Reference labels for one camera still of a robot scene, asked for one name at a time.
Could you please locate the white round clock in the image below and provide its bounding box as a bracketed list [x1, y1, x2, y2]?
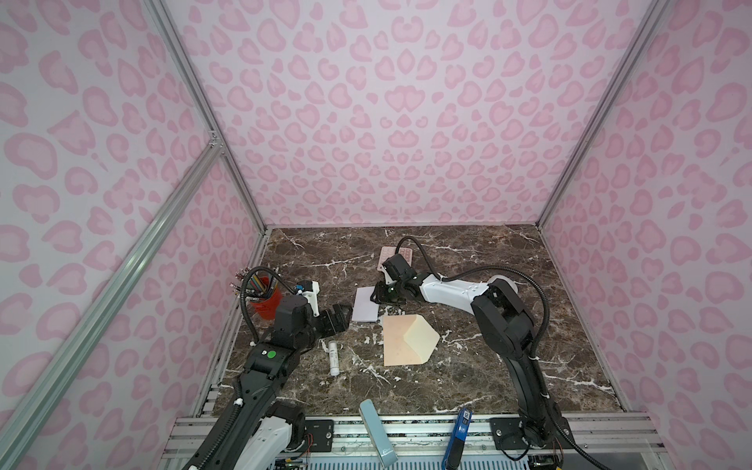
[488, 274, 519, 293]

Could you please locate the red pencil cup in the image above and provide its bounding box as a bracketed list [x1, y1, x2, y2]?
[252, 278, 283, 320]

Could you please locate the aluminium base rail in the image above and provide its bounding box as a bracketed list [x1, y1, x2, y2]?
[157, 412, 673, 469]

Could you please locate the pink calculator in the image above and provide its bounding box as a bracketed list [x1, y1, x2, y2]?
[377, 246, 412, 272]

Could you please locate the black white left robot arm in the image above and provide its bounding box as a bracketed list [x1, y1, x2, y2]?
[183, 266, 353, 469]

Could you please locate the white glue stick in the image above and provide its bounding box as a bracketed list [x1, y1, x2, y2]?
[327, 341, 341, 377]

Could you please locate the white letter paper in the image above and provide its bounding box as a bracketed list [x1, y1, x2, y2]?
[352, 287, 379, 323]

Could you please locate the blue utility knife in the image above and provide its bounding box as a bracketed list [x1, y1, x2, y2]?
[441, 407, 473, 470]

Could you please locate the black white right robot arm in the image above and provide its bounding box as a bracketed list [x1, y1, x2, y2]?
[371, 236, 577, 448]

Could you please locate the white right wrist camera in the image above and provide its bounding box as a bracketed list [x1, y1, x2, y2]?
[382, 254, 417, 284]

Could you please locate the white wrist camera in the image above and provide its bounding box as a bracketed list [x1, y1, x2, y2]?
[296, 280, 320, 317]
[382, 254, 417, 284]

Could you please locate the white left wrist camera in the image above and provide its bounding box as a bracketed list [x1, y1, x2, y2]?
[296, 280, 320, 317]

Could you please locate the beige envelope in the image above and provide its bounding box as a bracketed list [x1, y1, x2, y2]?
[382, 315, 440, 367]

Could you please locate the coloured pencils bundle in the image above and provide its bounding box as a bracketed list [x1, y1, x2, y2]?
[229, 268, 278, 302]

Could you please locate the light blue stapler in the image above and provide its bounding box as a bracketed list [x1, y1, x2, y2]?
[358, 399, 399, 469]

